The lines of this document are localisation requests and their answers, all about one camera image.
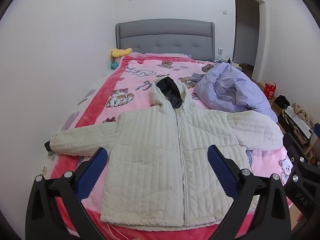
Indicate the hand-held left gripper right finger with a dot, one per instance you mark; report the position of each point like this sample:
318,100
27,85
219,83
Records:
221,172

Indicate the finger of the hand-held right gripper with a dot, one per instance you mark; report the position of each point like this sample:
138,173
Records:
297,152

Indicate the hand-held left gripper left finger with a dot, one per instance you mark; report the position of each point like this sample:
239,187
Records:
92,172

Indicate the white quilted hooded jacket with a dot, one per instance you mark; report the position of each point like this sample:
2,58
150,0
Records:
150,155

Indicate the white ribbed panel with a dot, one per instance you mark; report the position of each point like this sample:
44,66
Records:
297,122

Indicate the brown cloth pile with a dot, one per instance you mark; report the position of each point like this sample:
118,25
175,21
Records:
303,113

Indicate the black bag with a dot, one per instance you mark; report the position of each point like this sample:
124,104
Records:
282,101

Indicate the red paper bag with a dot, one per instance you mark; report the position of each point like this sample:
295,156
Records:
270,91

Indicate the lavender puffer jacket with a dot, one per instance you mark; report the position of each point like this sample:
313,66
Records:
230,90

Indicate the dark grey cloth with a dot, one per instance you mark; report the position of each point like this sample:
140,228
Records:
198,77

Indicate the teal plush toy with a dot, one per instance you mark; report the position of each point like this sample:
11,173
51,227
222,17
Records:
114,65

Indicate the pink cartoon printed blanket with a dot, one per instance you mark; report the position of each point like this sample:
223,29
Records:
150,70

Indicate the yellow plush toy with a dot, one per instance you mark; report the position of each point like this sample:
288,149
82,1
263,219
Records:
120,52

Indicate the grey tufted headboard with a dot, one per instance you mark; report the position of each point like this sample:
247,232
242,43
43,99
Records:
165,37

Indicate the white wall socket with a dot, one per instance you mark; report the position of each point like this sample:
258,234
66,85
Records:
220,51

